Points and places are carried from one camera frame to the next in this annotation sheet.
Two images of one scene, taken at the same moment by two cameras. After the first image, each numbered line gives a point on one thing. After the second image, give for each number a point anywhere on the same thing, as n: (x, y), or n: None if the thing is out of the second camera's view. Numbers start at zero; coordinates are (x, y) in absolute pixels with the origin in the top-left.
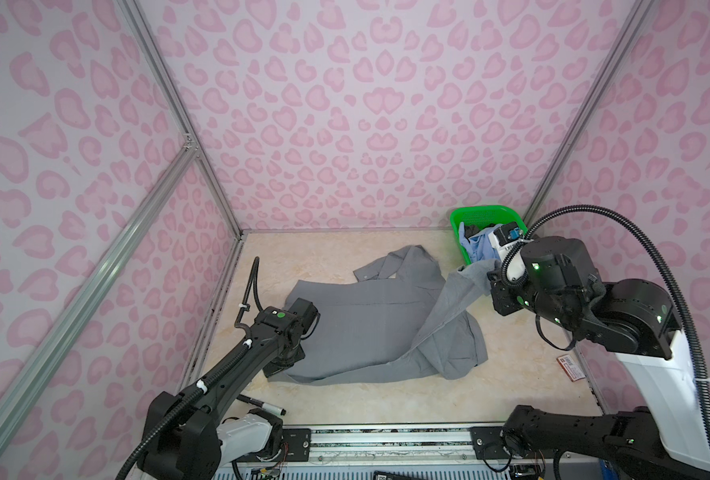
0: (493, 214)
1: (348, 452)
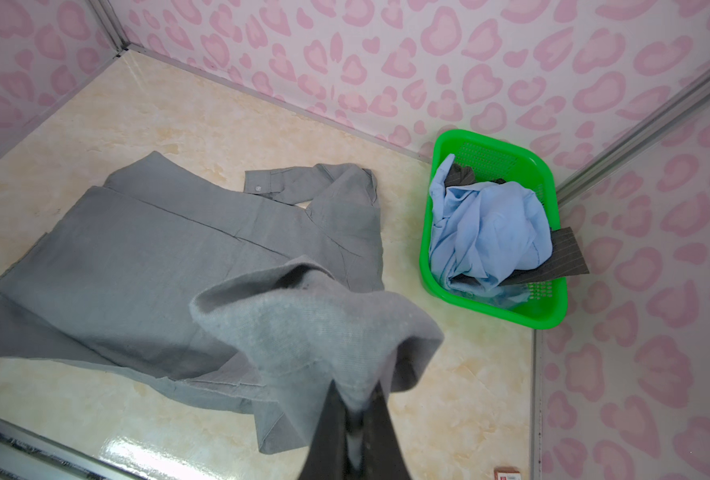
0: (543, 303)
1: (1, 449)
